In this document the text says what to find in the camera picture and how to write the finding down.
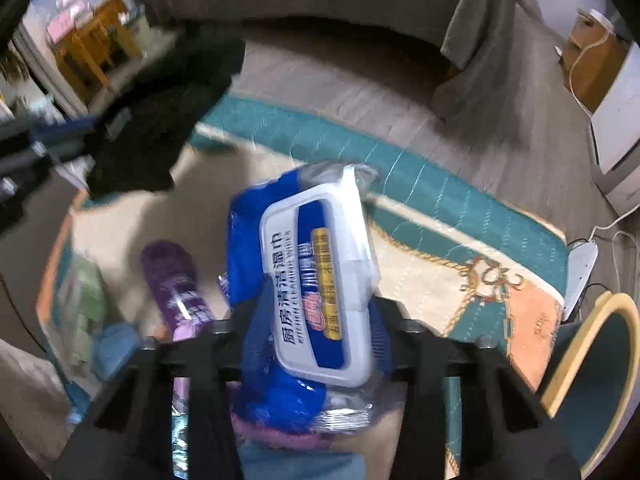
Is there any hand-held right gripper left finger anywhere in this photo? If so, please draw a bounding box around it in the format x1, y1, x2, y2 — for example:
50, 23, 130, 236
55, 295, 271, 480

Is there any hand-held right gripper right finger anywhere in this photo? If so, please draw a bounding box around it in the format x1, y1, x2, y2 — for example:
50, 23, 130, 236
370, 296, 586, 480

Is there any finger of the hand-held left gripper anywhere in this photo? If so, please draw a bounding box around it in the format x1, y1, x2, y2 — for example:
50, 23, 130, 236
0, 115, 101, 148
0, 146, 96, 221

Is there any purple plastic packet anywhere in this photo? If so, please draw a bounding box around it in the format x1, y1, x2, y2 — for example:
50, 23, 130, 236
140, 241, 231, 480

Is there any black cloth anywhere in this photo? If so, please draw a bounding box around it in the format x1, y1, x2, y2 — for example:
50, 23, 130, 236
85, 22, 248, 196

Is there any blue packet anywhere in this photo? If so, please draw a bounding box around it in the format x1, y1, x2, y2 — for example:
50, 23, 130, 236
92, 322, 143, 381

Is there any green packet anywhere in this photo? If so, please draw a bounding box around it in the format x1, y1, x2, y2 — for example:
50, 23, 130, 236
65, 255, 108, 371

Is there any yellow rimmed teal bin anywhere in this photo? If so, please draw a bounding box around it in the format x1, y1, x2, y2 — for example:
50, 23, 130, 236
540, 290, 640, 480

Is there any teal and orange rug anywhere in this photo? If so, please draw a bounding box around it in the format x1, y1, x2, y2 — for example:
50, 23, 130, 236
35, 92, 571, 480

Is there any pink box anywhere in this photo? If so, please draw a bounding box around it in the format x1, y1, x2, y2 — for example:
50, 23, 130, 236
45, 10, 88, 43

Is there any pink plastic packet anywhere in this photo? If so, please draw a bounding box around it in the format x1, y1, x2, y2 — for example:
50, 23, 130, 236
237, 417, 328, 452

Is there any white power strip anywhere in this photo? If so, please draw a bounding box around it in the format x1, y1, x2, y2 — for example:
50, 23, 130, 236
562, 240, 599, 321

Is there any white air purifier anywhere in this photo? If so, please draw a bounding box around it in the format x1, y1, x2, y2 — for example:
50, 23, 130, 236
587, 40, 640, 211

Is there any wooden nightstand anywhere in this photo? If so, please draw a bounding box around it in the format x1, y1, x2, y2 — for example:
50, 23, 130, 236
557, 10, 628, 113

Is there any white device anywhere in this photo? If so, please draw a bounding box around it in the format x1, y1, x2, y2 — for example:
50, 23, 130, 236
577, 7, 621, 36

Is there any white cable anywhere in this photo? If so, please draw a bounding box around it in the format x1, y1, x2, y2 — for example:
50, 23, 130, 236
587, 212, 640, 291
567, 27, 613, 121

